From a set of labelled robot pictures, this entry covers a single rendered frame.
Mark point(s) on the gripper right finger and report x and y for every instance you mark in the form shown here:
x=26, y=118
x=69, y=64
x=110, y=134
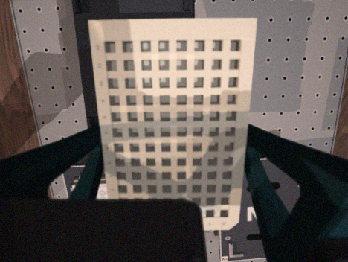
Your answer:
x=321, y=211

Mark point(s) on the cream rectangular plate with grid of square holes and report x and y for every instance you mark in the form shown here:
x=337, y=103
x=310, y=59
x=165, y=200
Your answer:
x=166, y=90

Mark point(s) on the grey flat base plate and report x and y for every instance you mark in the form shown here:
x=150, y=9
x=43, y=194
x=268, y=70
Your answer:
x=300, y=65

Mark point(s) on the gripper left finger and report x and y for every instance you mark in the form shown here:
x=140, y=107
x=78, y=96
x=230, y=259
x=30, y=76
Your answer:
x=29, y=174

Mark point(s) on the white multi-well plate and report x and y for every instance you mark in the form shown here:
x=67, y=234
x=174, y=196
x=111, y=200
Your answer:
x=102, y=192

